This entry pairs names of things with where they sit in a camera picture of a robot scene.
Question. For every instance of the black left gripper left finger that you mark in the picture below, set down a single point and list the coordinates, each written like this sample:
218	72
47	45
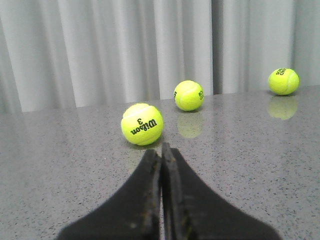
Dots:
132	213

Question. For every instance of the yellow Roland Garros tennis ball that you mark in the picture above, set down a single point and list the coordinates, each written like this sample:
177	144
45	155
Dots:
283	81

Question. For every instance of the yellow tennis ball middle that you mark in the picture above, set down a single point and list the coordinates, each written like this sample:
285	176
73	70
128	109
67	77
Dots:
188	95

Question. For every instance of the white pleated curtain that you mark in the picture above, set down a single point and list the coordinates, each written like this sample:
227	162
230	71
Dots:
58	54

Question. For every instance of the Wilson 3 tennis ball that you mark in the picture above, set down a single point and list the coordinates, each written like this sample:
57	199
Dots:
142	124

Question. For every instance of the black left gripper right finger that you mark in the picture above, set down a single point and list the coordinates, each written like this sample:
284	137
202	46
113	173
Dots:
193	211

